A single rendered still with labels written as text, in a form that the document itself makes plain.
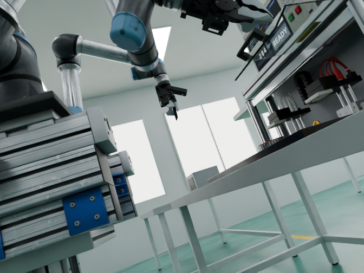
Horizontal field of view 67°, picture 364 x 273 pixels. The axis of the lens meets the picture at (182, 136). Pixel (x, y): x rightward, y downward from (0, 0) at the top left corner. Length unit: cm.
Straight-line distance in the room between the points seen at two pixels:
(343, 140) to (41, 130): 60
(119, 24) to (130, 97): 535
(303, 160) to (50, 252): 63
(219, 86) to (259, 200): 266
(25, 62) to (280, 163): 66
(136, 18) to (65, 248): 57
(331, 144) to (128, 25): 43
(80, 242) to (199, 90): 566
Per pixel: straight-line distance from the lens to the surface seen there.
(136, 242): 537
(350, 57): 109
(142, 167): 547
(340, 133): 45
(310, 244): 218
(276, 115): 108
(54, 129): 69
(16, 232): 74
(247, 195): 592
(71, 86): 149
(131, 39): 61
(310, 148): 50
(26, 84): 79
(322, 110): 120
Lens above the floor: 71
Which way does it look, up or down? 13 degrees up
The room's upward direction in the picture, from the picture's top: 19 degrees counter-clockwise
